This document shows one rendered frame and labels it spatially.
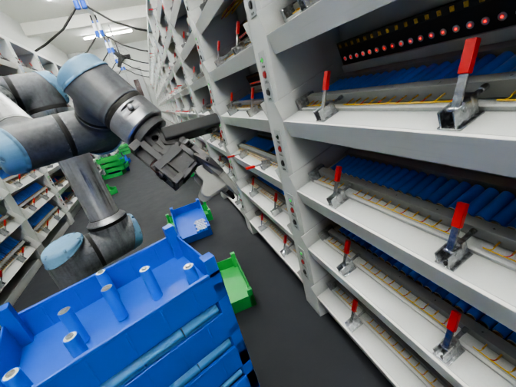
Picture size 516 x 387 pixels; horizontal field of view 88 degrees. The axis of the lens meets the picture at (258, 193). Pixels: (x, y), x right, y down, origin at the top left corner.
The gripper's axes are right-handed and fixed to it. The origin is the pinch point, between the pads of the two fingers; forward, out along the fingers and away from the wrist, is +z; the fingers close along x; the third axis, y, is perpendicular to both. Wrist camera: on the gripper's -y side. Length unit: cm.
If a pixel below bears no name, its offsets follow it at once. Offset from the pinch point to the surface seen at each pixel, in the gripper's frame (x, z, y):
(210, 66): -59, -42, -55
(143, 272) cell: 2.7, -2.7, 21.8
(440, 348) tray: 14.0, 44.0, 1.7
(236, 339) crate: 2.1, 17.5, 21.3
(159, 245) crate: -8.5, -4.1, 17.3
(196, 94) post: -126, -59, -73
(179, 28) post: -108, -90, -91
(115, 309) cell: 2.1, -2.2, 28.6
